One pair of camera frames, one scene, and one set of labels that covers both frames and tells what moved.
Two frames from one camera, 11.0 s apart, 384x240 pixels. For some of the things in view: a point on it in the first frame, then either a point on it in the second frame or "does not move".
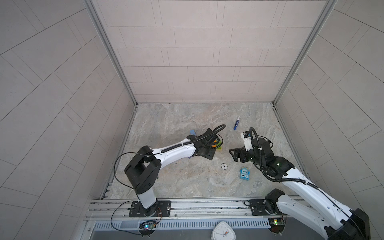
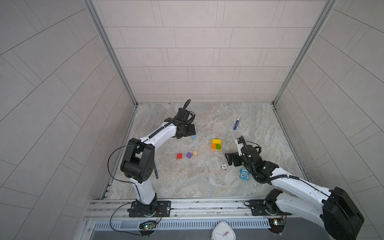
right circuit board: x=277 y=224 does not move
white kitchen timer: x=223 y=231 does not move
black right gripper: x=241 y=151 -> x=235 y=157
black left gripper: x=210 y=155 -> x=191 y=130
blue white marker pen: x=236 y=123 does not move
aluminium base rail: x=194 y=209 does not move
